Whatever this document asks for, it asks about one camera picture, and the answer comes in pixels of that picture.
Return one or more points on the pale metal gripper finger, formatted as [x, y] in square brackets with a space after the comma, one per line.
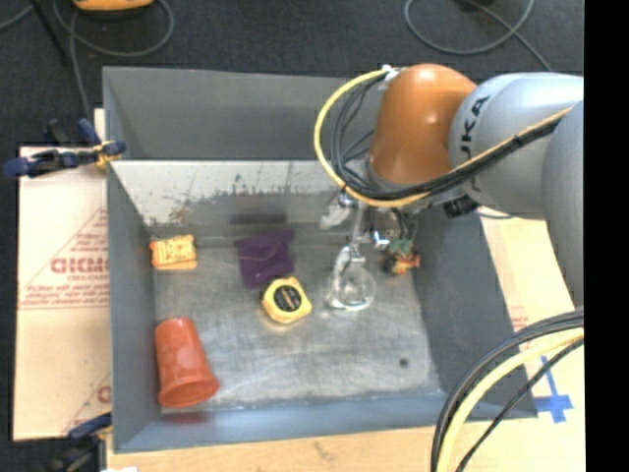
[344, 263]
[359, 259]

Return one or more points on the clear glass flask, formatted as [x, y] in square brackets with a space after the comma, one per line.
[351, 290]

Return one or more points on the small orange and black toy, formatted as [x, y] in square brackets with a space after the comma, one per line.
[402, 263]

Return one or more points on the yellow tape measure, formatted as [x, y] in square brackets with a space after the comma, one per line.
[286, 299]

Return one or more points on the purple cloth pouch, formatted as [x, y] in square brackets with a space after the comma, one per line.
[265, 258]

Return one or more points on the grey metal bin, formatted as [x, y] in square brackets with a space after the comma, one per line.
[314, 352]

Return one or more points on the orange packet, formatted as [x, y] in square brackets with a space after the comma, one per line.
[173, 252]

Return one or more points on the orange plastic cup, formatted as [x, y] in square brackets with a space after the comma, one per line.
[181, 362]

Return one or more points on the brown cardboard board red print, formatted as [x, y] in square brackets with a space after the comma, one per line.
[59, 312]

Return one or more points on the black cylinder on white bracket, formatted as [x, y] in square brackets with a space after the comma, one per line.
[461, 208]

